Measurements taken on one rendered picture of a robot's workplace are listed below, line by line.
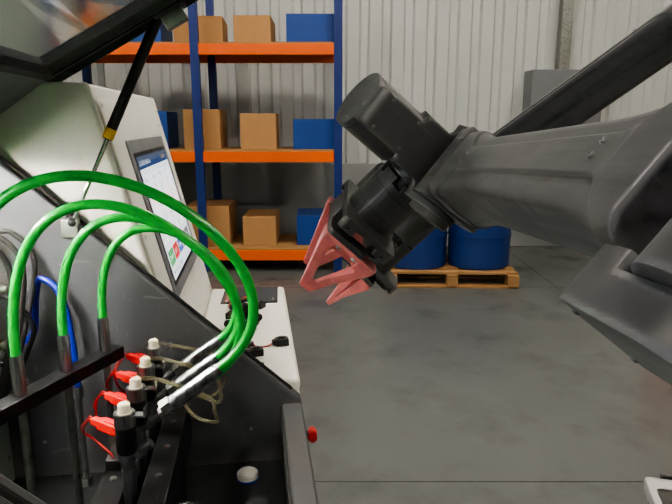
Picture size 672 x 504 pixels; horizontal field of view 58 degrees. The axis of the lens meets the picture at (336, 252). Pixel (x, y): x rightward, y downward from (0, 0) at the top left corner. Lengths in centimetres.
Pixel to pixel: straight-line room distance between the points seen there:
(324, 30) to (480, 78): 215
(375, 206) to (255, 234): 566
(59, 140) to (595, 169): 103
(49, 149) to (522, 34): 681
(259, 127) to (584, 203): 589
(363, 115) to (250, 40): 563
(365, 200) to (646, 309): 45
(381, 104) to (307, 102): 671
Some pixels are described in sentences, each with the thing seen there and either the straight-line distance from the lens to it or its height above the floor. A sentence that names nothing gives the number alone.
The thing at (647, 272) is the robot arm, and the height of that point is 144.
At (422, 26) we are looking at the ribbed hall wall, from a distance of 737.
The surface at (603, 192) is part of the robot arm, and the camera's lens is 22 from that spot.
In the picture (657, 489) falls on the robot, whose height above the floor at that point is 104.
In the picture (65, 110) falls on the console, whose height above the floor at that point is 150.
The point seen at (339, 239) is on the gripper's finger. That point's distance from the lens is 58.
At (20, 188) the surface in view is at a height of 140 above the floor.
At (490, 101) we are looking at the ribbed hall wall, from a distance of 747.
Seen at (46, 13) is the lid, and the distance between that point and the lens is 88.
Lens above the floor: 148
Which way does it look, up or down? 12 degrees down
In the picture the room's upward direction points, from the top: straight up
